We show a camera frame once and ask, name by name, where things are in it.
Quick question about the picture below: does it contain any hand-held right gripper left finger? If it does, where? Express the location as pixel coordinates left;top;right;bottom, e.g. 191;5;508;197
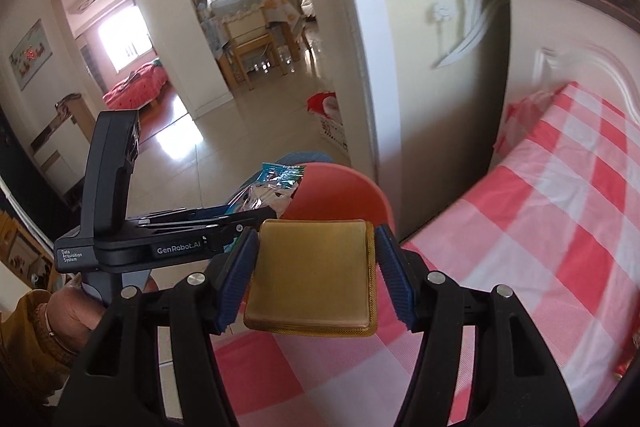
52;226;258;427

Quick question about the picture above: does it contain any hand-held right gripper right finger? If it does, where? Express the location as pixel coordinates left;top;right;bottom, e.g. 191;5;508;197
375;224;581;427

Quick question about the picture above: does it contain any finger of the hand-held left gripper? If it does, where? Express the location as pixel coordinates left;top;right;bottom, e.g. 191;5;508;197
125;205;232;224
150;206;279;239

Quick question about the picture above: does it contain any blue snack wrapper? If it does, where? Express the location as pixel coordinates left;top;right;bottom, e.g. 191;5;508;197
225;162;307;253

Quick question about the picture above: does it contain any yellow-brown square sponge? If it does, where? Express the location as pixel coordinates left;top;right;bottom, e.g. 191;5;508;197
243;218;378;338

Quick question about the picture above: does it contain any orange plastic bucket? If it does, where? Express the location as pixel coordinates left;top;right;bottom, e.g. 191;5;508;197
280;162;393;240

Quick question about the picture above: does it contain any person's left forearm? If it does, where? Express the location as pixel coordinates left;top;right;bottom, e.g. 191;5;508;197
0;289;76;390

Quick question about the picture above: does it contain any person's left hand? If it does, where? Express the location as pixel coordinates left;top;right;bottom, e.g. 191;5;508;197
47;277;108;354

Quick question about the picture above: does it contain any white side cabinet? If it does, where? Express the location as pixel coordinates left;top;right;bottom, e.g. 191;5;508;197
30;93;96;198

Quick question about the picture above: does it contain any blue rounded object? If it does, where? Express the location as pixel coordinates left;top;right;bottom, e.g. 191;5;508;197
272;151;333;168

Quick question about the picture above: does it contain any red bed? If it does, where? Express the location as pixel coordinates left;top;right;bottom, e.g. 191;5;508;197
102;61;170;110

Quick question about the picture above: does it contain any wooden shelf unit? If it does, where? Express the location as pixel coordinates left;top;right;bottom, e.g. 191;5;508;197
0;207;56;288

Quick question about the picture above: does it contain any bedroom window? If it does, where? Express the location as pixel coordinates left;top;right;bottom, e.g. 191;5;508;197
97;19;153;72

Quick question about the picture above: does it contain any pink white checked tablecloth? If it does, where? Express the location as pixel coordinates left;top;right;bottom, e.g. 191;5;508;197
212;82;640;427

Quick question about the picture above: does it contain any wooden chair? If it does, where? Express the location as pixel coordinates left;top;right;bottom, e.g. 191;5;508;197
222;14;281;88

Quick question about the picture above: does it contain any table with patterned cloth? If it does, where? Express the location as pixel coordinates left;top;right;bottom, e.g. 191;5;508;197
260;0;311;62

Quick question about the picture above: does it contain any white carved cabinet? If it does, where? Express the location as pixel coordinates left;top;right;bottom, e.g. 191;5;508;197
482;0;640;168

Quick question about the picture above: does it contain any framed wall picture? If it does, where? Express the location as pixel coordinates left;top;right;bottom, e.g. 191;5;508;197
9;19;53;92

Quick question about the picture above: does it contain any white flower wall hook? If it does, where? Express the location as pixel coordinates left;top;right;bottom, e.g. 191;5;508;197
427;2;456;25

